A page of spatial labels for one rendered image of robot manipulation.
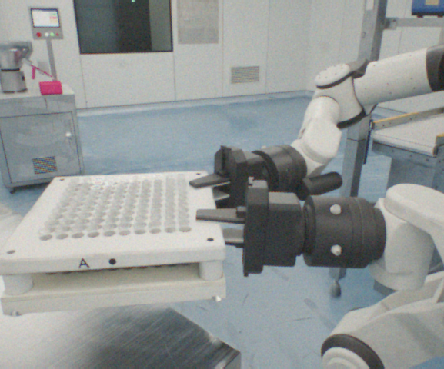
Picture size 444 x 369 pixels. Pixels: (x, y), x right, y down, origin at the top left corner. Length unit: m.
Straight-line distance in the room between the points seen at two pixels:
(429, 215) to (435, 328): 0.40
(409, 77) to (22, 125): 2.92
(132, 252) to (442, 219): 0.33
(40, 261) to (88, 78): 5.82
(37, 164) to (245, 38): 4.49
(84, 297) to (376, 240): 0.33
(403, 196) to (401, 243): 0.05
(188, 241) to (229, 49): 6.49
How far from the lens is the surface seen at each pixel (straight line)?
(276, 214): 0.46
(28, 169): 3.49
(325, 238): 0.47
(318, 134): 0.74
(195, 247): 0.43
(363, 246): 0.48
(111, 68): 6.27
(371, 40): 1.72
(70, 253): 0.45
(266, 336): 1.87
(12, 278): 0.48
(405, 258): 0.52
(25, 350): 0.64
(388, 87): 0.92
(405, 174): 1.93
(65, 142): 3.44
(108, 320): 0.65
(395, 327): 0.91
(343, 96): 0.93
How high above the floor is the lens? 1.28
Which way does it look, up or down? 23 degrees down
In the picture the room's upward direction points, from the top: straight up
